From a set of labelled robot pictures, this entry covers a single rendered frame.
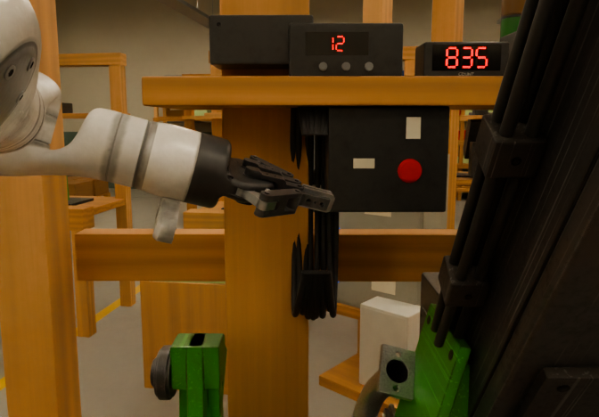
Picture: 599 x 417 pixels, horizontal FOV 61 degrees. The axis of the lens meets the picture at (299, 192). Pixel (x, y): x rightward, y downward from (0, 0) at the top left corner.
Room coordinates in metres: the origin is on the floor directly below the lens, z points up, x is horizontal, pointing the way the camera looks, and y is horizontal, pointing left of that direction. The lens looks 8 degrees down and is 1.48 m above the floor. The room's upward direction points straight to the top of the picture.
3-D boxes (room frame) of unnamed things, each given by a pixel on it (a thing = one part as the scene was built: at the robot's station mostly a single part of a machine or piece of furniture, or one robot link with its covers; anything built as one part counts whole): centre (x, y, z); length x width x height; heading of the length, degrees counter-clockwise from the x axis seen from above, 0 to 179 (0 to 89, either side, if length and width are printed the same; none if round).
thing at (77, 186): (9.07, 4.05, 0.22); 1.20 x 0.81 x 0.44; 174
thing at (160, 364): (0.70, 0.20, 1.12); 0.07 x 0.03 x 0.08; 0
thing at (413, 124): (0.78, -0.13, 1.42); 0.17 x 0.12 x 0.15; 90
